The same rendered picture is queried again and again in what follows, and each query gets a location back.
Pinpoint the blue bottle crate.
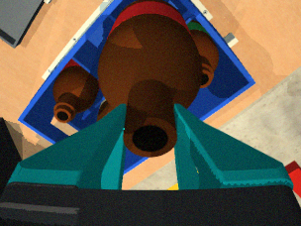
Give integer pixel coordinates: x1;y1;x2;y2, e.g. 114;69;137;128
18;0;255;174

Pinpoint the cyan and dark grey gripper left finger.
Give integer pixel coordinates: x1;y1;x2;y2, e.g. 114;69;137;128
7;104;127;189

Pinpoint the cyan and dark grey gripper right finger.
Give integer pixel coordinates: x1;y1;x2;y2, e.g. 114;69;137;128
174;104;294;190

